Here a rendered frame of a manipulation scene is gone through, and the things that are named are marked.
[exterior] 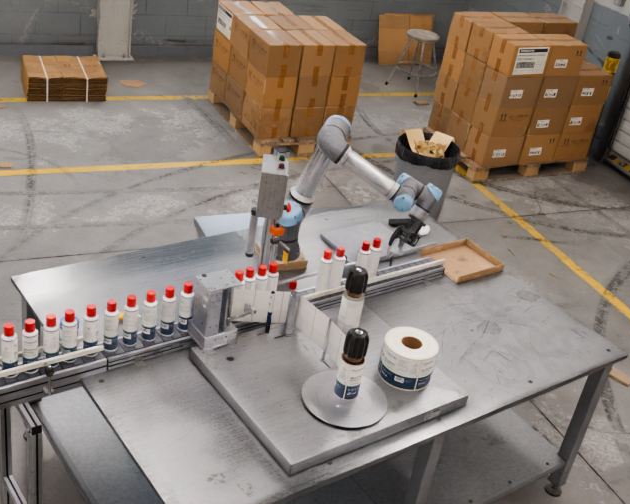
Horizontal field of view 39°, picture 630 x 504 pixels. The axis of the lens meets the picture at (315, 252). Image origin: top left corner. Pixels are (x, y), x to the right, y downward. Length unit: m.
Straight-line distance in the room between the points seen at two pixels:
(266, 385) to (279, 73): 3.91
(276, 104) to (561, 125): 2.33
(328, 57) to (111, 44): 2.56
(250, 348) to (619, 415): 2.42
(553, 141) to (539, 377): 4.11
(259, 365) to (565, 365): 1.28
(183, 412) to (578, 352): 1.70
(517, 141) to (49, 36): 4.28
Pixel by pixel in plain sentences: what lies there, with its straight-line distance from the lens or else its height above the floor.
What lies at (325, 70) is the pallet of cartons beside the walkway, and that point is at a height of 0.69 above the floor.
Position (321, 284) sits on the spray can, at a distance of 3.65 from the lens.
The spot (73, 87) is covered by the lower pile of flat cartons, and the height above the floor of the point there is 0.13.
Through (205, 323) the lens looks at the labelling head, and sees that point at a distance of 3.21.
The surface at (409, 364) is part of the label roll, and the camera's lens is 3.20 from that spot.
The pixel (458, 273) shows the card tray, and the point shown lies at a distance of 4.16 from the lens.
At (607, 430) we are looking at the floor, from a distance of 4.94.
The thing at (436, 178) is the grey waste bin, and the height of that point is 0.46.
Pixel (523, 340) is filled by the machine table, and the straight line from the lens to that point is 3.83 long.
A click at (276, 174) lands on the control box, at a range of 3.25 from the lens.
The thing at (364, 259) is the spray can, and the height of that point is 1.01.
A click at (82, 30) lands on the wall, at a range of 8.62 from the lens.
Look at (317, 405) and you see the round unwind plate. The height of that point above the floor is 0.89.
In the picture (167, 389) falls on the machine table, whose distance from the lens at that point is 3.18.
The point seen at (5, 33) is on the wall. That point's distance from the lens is 8.53.
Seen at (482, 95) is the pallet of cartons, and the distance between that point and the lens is 7.12.
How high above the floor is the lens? 2.87
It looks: 30 degrees down
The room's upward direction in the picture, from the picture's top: 10 degrees clockwise
